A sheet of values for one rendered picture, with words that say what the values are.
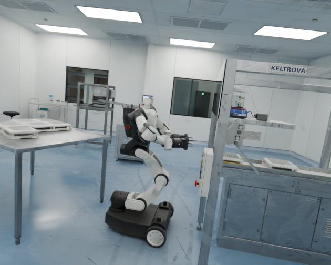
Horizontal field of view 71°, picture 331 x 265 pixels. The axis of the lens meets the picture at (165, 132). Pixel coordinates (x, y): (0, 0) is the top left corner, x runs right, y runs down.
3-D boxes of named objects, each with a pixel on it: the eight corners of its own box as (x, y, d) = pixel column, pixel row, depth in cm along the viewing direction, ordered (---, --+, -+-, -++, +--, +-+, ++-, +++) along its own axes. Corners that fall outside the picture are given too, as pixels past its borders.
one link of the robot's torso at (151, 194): (129, 206, 235) (158, 172, 225) (134, 198, 255) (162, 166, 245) (141, 216, 235) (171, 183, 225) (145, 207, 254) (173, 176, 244)
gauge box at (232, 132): (216, 142, 205) (219, 120, 202) (216, 140, 215) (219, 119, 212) (242, 145, 202) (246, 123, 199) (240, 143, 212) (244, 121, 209)
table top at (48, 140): (-64, 125, 253) (-64, 122, 252) (33, 121, 349) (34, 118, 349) (16, 153, 184) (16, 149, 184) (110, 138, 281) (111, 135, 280)
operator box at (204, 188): (198, 196, 135) (204, 153, 131) (198, 185, 152) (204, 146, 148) (208, 197, 135) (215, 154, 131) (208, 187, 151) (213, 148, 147)
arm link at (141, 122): (147, 126, 180) (141, 112, 197) (136, 138, 183) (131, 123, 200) (157, 133, 187) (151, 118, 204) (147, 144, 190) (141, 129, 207)
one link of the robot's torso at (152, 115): (118, 140, 220) (121, 102, 215) (129, 135, 253) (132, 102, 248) (148, 144, 216) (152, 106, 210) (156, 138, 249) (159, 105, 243)
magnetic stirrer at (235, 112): (223, 116, 204) (225, 106, 203) (221, 114, 225) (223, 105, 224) (247, 119, 201) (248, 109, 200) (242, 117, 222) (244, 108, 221)
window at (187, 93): (169, 114, 733) (173, 76, 716) (169, 114, 735) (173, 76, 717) (213, 119, 733) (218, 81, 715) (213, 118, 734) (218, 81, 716)
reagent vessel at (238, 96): (227, 106, 206) (230, 84, 203) (225, 105, 221) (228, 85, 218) (245, 108, 204) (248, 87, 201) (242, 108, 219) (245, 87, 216)
